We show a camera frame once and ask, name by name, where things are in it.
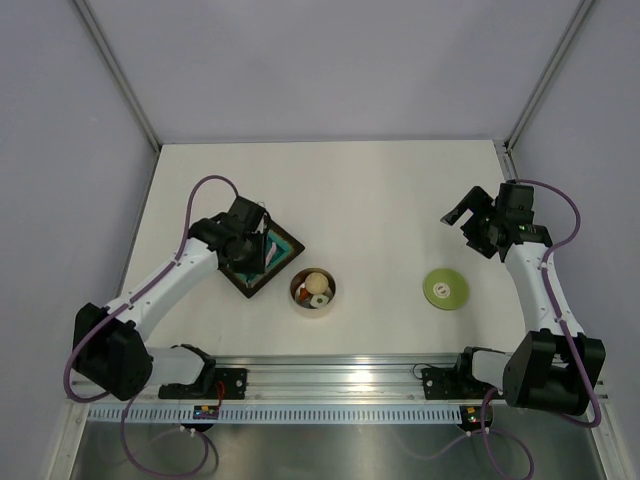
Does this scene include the pink metal tongs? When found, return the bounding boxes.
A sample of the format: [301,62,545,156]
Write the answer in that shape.
[265,242,278,266]

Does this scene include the green round lid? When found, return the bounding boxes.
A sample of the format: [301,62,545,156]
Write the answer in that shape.
[422,268,470,311]

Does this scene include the beige bun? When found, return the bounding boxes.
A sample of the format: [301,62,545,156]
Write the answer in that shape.
[305,271,329,295]

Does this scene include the steel round bowl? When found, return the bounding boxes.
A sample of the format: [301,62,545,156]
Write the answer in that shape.
[289,268,337,319]

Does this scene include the sushi roll piece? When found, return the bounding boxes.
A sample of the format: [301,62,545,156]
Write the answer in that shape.
[309,294,331,309]

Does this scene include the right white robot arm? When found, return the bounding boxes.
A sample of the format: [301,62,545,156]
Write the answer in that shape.
[441,180,606,428]

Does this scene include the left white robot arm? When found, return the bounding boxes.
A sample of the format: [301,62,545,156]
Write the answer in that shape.
[65,196,270,401]

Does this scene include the black teal lunch tray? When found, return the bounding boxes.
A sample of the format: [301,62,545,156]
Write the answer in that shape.
[219,219,305,299]

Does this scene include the right aluminium frame post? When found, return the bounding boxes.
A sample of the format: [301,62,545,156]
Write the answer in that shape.
[504,0,598,155]

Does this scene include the aluminium frame post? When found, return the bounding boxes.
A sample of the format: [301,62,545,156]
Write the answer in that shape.
[504,0,598,155]
[69,0,162,158]

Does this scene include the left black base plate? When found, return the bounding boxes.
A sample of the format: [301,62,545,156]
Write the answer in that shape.
[158,367,248,400]

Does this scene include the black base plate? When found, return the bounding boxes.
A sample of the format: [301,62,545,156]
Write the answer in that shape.
[416,365,478,400]
[158,367,248,400]

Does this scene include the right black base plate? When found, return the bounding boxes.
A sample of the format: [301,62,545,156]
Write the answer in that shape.
[416,365,478,400]

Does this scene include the aluminium mounting rail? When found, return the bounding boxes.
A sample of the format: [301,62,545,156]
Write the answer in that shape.
[66,353,609,404]

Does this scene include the white slotted cable duct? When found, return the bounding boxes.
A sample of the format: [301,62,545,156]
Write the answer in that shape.
[88,404,462,425]

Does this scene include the left aluminium frame post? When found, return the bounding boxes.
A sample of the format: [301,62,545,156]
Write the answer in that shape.
[69,0,162,158]

